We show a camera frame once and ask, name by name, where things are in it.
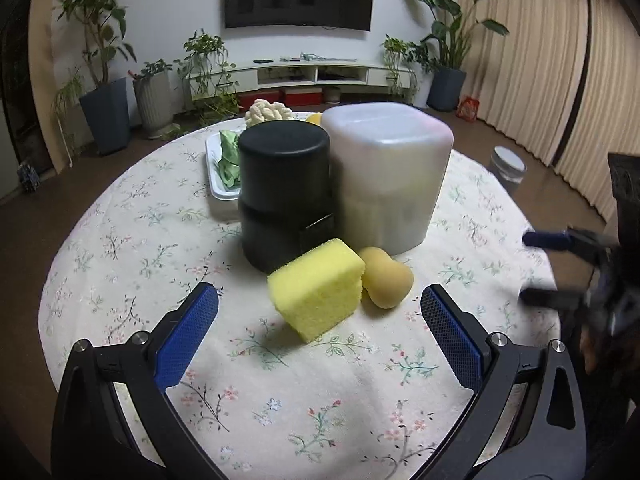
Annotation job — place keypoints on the white plastic tray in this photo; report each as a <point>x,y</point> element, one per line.
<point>224,205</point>

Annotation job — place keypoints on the tan peanut sponge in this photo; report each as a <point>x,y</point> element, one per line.
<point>386,281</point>

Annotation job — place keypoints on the dark blue planter right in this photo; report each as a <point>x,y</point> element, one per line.
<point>445,89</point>

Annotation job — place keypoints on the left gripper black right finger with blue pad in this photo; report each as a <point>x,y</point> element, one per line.
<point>547,437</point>

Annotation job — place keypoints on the red gift bag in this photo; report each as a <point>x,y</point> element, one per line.
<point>468,109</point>

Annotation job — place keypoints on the large leaf plant right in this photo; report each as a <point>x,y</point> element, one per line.
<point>445,46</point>

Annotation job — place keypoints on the tall leafy plant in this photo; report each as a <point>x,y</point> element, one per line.
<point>104,31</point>

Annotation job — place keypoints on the dark blue square planter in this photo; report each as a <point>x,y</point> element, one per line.
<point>106,113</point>

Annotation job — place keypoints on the small grey stool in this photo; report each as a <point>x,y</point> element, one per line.
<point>507,167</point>

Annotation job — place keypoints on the trailing green plant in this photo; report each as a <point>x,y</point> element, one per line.
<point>206,74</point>

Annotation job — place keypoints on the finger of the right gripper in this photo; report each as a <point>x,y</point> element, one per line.
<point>576,241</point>
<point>561,300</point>

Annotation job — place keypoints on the black cylindrical container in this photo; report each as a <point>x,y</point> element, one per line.
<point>285,201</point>

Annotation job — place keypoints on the white tv console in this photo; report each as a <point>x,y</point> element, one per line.
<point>324,73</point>

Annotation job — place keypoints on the green floral cloth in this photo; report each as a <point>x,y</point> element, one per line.
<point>228,167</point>

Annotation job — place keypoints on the yellow rectangular sponge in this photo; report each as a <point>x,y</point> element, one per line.
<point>318,290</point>

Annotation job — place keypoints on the red storage box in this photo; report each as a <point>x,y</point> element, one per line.
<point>291,97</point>

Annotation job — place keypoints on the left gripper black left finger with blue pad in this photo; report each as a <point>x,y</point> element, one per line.
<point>91,438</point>

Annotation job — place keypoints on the beige curtain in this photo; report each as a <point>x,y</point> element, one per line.
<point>564,84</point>

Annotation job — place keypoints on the floral white tablecloth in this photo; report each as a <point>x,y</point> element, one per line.
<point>372,398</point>

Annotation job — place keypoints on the grey ribbed planter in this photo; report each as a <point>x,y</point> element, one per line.
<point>154,103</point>

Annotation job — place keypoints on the white translucent container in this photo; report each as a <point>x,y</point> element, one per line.
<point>388,162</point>

